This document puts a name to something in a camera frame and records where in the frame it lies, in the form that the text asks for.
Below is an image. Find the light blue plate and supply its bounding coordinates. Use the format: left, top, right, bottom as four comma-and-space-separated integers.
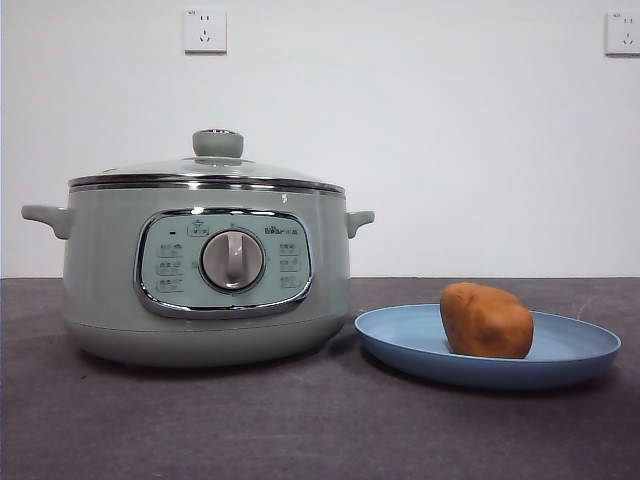
353, 303, 623, 392

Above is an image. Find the white wall socket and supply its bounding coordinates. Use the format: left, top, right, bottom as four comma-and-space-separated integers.
604, 11, 640, 57
183, 9, 228, 55

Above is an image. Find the glass lid with green knob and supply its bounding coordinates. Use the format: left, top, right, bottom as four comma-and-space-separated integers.
68, 128, 346, 194

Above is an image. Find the brown potato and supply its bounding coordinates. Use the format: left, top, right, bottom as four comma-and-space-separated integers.
439, 281, 535, 361

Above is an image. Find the pale green electric steamer pot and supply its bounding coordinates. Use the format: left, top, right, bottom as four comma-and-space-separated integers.
20, 185, 375, 370

